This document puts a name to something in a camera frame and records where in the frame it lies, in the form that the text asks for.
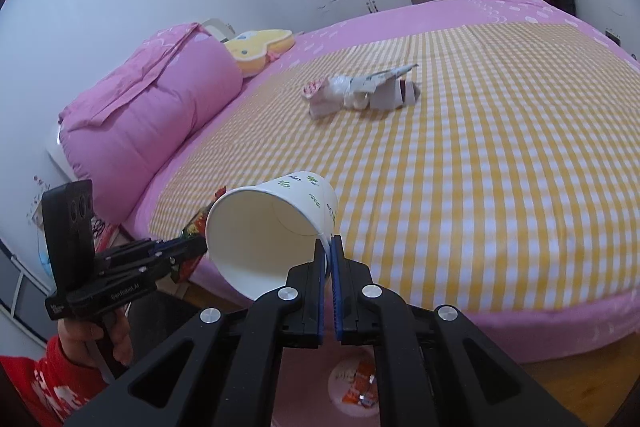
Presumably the red snack wrapper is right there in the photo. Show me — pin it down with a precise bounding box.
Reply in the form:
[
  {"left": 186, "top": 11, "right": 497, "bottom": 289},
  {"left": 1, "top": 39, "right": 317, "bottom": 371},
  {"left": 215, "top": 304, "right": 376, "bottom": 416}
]
[{"left": 170, "top": 187, "right": 228, "bottom": 284}]

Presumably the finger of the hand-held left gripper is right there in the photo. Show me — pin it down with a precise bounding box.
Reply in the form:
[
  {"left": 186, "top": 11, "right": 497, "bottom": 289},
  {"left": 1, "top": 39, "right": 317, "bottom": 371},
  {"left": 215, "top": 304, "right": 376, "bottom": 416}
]
[
  {"left": 100, "top": 237, "right": 173, "bottom": 258},
  {"left": 97, "top": 238, "right": 208, "bottom": 290}
]

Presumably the white frame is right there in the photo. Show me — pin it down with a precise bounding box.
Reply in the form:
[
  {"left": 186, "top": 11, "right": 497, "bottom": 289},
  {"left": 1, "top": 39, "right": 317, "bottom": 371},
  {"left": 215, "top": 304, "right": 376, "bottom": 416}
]
[{"left": 202, "top": 18, "right": 237, "bottom": 42}]

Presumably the yellow checked bed sheet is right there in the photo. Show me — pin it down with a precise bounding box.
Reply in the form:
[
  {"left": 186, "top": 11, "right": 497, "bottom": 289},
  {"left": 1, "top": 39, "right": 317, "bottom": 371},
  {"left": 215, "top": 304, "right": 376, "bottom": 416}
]
[{"left": 147, "top": 19, "right": 640, "bottom": 313}]

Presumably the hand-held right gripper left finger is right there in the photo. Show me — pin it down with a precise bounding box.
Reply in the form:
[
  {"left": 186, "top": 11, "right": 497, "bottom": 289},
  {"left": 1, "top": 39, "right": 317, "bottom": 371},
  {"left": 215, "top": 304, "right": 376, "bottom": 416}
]
[{"left": 62, "top": 238, "right": 327, "bottom": 427}]

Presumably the grey crumpled paper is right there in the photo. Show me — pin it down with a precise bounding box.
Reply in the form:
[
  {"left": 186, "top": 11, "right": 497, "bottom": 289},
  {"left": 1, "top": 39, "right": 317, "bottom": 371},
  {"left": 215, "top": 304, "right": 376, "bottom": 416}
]
[{"left": 350, "top": 63, "right": 420, "bottom": 94}]

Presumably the orange snack wrapper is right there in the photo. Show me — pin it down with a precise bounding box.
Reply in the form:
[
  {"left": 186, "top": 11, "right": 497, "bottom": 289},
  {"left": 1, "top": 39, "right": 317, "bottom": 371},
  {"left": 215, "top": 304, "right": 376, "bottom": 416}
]
[{"left": 341, "top": 366, "right": 379, "bottom": 408}]

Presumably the pink round bin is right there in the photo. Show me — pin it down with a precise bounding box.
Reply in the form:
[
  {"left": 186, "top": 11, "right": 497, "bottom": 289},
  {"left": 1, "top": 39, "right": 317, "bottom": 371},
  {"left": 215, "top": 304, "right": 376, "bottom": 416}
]
[{"left": 272, "top": 344, "right": 388, "bottom": 427}]

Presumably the pink tablecloth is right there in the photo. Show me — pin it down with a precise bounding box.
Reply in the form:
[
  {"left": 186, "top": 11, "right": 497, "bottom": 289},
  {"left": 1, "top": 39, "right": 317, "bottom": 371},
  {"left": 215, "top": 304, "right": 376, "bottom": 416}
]
[{"left": 122, "top": 0, "right": 640, "bottom": 365}]

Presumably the small red patterned wrapper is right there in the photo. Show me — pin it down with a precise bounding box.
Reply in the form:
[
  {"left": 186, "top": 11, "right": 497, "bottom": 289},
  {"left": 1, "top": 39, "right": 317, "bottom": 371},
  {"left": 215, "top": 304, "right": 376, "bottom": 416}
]
[{"left": 301, "top": 79, "right": 327, "bottom": 101}]

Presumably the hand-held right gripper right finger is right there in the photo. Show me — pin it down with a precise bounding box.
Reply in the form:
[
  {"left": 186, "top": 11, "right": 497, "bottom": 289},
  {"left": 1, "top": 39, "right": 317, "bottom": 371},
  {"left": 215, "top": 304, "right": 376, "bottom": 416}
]
[{"left": 329, "top": 234, "right": 591, "bottom": 427}]

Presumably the pink folded quilt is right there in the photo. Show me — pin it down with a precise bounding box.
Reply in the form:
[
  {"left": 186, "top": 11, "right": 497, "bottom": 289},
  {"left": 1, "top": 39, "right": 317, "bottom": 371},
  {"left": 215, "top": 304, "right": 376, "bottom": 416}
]
[{"left": 57, "top": 23, "right": 246, "bottom": 228}]

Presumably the maroon and white carton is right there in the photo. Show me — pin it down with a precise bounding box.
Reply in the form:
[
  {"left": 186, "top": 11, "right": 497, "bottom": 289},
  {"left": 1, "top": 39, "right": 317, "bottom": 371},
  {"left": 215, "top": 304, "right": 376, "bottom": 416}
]
[{"left": 371, "top": 79, "right": 422, "bottom": 111}]

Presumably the yellow plush cushion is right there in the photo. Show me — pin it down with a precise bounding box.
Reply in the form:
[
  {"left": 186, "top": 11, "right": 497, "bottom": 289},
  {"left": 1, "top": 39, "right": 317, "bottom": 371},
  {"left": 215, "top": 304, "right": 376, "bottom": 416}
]
[{"left": 222, "top": 28, "right": 296, "bottom": 78}]

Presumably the white paper cup green print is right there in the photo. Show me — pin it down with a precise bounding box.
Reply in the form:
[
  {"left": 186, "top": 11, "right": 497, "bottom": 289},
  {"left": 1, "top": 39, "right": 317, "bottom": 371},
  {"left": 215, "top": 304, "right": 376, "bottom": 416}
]
[{"left": 205, "top": 170, "right": 340, "bottom": 303}]

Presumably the white tissue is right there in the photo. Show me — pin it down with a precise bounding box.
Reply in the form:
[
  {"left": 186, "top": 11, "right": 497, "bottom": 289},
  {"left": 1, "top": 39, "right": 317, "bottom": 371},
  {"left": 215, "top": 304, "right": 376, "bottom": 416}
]
[{"left": 344, "top": 91, "right": 374, "bottom": 110}]

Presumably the person's left forearm red sleeve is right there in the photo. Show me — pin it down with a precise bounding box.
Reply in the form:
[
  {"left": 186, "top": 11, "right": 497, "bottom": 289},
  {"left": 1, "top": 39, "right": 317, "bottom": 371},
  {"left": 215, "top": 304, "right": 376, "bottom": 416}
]
[{"left": 0, "top": 334, "right": 116, "bottom": 427}]

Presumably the clear crumpled plastic bag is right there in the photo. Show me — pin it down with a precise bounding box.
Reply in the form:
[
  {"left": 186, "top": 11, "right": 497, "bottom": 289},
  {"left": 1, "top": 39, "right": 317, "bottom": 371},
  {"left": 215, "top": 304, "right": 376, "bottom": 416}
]
[{"left": 327, "top": 75, "right": 357, "bottom": 96}]

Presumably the person's left hand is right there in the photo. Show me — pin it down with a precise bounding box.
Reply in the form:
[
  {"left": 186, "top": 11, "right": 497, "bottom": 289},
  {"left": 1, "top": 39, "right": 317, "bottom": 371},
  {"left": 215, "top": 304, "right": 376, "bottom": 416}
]
[{"left": 56, "top": 307, "right": 135, "bottom": 367}]

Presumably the grey white flattened box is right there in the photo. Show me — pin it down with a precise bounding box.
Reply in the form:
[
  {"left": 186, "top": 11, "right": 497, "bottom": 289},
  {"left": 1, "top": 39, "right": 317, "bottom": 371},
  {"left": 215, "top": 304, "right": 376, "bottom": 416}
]
[{"left": 308, "top": 94, "right": 347, "bottom": 121}]

